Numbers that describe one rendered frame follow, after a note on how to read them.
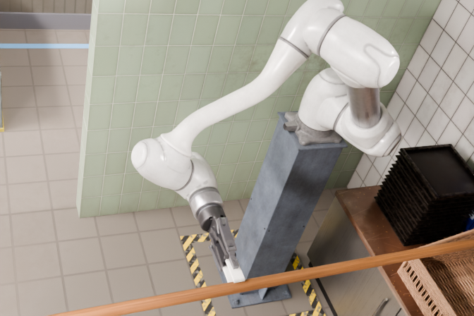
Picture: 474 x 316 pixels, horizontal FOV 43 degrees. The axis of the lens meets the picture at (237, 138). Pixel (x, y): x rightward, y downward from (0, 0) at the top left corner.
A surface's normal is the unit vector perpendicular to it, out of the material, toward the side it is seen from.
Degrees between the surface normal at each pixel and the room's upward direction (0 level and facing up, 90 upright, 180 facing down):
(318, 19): 49
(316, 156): 90
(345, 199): 0
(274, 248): 90
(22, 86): 0
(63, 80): 0
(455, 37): 90
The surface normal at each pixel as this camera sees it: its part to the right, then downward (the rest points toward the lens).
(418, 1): 0.33, 0.68
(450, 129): -0.92, 0.07
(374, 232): 0.22, -0.73
